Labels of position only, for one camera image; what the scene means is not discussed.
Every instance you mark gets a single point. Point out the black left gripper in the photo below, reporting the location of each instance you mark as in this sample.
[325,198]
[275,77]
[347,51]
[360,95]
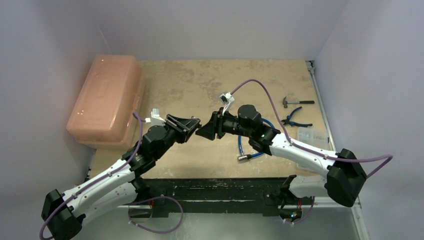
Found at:
[184,128]

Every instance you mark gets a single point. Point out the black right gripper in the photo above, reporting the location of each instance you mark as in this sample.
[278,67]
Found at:
[216,124]

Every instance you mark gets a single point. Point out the blue cable lock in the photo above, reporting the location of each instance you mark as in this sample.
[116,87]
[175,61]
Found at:
[245,157]

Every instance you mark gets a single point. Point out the brass padlock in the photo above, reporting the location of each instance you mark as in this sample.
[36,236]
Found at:
[196,122]

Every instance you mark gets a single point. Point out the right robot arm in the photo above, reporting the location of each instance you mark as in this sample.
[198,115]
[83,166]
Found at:
[343,176]

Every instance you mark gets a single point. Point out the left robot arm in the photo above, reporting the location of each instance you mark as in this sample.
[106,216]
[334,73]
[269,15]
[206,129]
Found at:
[64,213]

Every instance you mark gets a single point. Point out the pink plastic storage box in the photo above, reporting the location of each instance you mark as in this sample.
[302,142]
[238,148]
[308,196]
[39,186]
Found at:
[102,117]

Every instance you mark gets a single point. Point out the clear plastic parts box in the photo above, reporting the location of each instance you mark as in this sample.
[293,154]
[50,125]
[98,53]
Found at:
[314,137]

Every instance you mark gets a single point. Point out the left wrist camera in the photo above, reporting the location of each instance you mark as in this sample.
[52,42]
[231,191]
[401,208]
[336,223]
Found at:
[155,119]

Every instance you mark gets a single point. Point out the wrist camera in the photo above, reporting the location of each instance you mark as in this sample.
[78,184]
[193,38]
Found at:
[155,119]
[227,100]

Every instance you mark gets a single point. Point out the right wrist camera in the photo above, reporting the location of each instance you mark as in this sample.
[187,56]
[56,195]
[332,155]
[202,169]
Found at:
[227,100]

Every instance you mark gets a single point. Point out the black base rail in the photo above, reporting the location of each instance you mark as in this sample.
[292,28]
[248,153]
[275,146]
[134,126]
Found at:
[267,196]

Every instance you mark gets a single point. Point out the small black handled hammer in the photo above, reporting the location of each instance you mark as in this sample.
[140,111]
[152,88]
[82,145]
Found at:
[285,102]

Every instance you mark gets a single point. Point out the aluminium frame rail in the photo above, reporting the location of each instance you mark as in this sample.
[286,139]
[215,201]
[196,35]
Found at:
[357,208]

